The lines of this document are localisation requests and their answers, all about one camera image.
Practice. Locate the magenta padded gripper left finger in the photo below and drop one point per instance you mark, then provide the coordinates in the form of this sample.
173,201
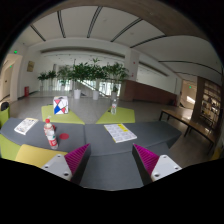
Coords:
71,166

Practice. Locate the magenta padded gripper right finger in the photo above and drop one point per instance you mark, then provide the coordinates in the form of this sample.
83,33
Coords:
151,166

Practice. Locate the small clear water bottle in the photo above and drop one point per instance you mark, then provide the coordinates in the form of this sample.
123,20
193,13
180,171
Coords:
114,107

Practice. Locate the red bottle cap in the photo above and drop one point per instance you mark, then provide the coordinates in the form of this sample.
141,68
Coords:
64,136

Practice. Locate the clear bottle red label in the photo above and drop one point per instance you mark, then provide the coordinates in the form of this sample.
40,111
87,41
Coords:
50,134

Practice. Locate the yellow white printed leaflet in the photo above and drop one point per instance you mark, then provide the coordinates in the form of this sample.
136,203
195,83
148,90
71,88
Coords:
120,133

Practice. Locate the white printed magazine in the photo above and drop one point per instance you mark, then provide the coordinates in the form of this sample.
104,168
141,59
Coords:
25,125

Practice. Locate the long wooden bench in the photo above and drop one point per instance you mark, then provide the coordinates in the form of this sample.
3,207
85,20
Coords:
191,125

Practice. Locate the wooden bookshelf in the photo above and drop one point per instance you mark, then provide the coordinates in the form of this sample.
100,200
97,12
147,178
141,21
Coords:
208,103

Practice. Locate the brown reception counter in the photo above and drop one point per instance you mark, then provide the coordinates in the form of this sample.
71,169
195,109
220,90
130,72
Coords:
131,91

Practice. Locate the green chair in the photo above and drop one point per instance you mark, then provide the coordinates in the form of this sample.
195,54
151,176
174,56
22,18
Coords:
4,113

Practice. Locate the red fire extinguisher box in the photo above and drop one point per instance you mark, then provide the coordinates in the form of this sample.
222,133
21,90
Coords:
26,91

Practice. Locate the potted plant white pot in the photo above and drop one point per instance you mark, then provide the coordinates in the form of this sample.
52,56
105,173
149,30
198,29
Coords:
96,74
77,74
116,73

